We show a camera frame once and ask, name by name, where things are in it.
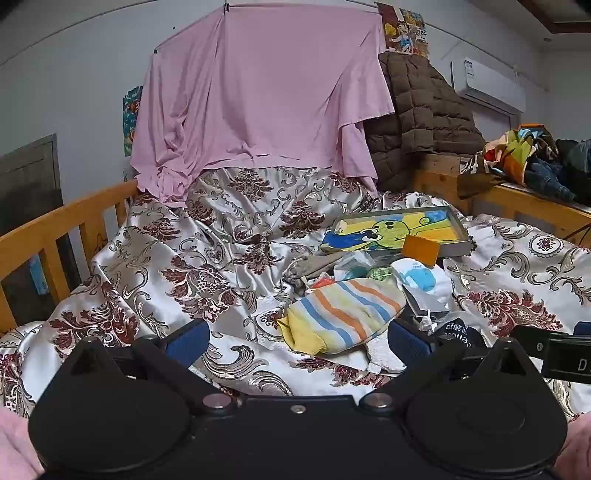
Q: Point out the grey burlap pouch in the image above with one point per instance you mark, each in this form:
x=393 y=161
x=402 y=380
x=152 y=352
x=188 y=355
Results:
x=318 y=265

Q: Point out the blue wall poster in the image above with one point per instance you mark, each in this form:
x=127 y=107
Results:
x=130 y=120

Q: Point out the person's pink clothing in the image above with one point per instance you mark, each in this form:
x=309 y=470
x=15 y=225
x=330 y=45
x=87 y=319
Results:
x=581 y=443
x=14 y=443

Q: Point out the wooden bed rail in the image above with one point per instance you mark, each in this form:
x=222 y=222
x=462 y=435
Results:
x=55 y=226

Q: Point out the white cloth with blue print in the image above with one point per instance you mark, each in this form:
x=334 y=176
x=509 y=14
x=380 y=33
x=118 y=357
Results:
x=418 y=279

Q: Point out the white fuzzy sock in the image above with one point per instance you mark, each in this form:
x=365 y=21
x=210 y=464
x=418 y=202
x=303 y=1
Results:
x=383 y=355

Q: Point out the floral satin bedspread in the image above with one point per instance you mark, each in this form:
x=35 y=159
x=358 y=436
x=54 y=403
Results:
x=184 y=258

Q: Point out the striped cloth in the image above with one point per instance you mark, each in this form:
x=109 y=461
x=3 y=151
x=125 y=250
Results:
x=341 y=314

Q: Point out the blue jeans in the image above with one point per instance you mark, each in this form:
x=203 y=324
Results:
x=549 y=177

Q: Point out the pile of colourful clothes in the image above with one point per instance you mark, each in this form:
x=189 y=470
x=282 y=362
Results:
x=517 y=152

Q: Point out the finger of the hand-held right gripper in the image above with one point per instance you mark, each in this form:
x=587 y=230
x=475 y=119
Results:
x=531 y=339

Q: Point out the dark wooden door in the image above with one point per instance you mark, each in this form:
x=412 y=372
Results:
x=27 y=184

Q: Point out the pink bed sheet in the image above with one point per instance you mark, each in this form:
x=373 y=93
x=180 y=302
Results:
x=258 y=92

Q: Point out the brown quilted jacket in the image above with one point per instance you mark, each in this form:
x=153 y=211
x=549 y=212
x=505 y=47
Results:
x=415 y=115

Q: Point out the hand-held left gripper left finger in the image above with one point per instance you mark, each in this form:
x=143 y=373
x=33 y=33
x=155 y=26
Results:
x=187 y=344

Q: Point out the dark cloth with white print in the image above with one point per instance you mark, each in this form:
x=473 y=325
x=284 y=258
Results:
x=457 y=330

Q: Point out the white air conditioner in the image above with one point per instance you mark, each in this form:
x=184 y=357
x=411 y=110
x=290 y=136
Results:
x=489 y=85

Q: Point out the bag of green beads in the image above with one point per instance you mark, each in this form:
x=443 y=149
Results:
x=379 y=273

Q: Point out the cartoon wall poster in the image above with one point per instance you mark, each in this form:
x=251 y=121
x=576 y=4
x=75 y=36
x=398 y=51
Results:
x=406 y=32

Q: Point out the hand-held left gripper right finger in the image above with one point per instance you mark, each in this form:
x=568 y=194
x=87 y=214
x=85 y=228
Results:
x=408 y=339

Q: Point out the white and blue tissue packet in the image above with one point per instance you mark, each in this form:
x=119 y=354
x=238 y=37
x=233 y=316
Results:
x=353 y=267

